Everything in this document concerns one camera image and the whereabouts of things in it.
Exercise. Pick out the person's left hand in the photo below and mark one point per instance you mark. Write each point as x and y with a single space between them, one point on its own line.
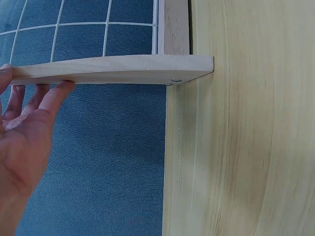
22 152

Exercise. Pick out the wooden rack with white grid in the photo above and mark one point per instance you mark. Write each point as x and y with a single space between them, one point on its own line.
123 70

